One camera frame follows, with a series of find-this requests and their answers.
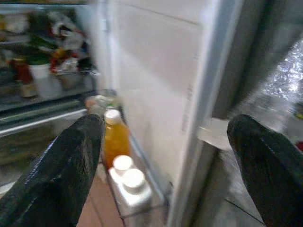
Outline shiny clear plastic sheet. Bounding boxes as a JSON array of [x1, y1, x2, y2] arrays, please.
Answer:
[[258, 35, 303, 145]]

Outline red sauce bottle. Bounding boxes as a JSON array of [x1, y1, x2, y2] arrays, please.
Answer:
[[14, 59, 38, 99]]

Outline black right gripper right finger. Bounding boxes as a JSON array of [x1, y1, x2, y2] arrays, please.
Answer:
[[227, 114, 303, 227]]

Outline open white fridge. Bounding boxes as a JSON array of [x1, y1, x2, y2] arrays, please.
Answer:
[[0, 0, 114, 185]]

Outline taped metal bowl with snacks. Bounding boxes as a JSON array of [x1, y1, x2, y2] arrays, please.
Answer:
[[49, 48, 99, 90]]

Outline white fridge door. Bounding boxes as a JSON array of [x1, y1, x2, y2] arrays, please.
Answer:
[[104, 0, 247, 227]]

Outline white cup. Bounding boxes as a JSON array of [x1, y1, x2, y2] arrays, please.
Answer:
[[30, 63, 52, 97]]

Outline orange juice bottle white cap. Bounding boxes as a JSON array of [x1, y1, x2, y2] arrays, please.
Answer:
[[103, 109, 131, 170]]

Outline white plastic bottle white cap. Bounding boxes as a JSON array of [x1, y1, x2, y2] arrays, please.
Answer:
[[108, 155, 135, 187], [116, 168, 152, 215]]

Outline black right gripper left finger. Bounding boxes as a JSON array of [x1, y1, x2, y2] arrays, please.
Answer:
[[0, 113, 106, 227]]

